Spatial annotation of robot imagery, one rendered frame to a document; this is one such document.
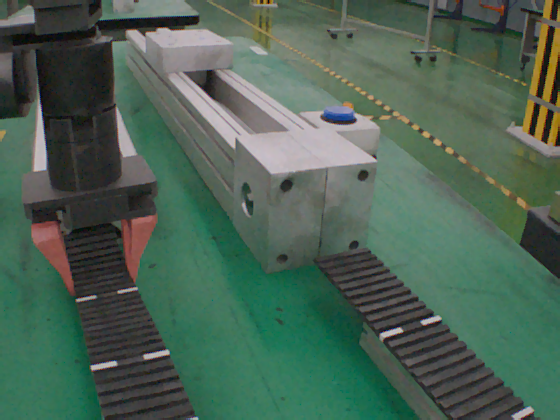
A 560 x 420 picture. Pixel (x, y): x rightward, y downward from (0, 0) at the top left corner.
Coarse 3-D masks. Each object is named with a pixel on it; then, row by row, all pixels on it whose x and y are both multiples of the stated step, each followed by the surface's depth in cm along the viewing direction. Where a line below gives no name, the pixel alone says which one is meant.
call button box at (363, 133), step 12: (312, 120) 66; (324, 120) 66; (336, 120) 66; (360, 120) 67; (336, 132) 63; (348, 132) 64; (360, 132) 64; (372, 132) 65; (360, 144) 65; (372, 144) 66; (372, 156) 67
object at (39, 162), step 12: (36, 120) 55; (120, 120) 55; (36, 132) 51; (120, 132) 52; (36, 144) 48; (120, 144) 49; (36, 156) 46; (120, 156) 46; (36, 168) 43; (48, 168) 43; (60, 216) 46; (84, 228) 50; (96, 228) 50; (120, 228) 49; (120, 240) 49
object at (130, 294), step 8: (136, 288) 40; (96, 296) 39; (104, 296) 39; (112, 296) 39; (120, 296) 39; (128, 296) 39; (136, 296) 39; (80, 304) 38; (88, 304) 38; (96, 304) 38; (104, 304) 38
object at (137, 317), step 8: (136, 312) 37; (144, 312) 37; (96, 320) 35; (104, 320) 35; (112, 320) 36; (120, 320) 36; (128, 320) 35; (136, 320) 35; (144, 320) 36; (152, 320) 36; (88, 328) 34; (96, 328) 34; (104, 328) 35; (112, 328) 35
